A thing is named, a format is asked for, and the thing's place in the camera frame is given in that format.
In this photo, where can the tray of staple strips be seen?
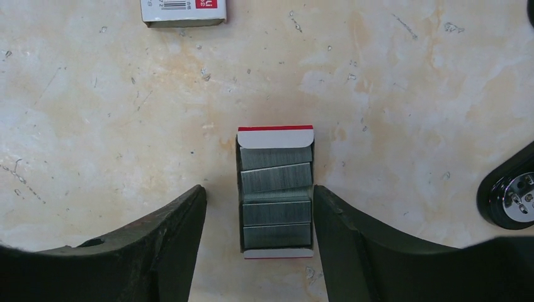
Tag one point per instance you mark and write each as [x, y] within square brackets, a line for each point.
[275, 178]

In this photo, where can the red white staple box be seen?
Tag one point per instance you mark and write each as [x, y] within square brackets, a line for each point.
[183, 14]

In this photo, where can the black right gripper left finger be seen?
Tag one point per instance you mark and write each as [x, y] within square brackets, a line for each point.
[150, 259]

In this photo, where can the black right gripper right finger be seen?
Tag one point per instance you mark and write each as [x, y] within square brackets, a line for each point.
[365, 259]

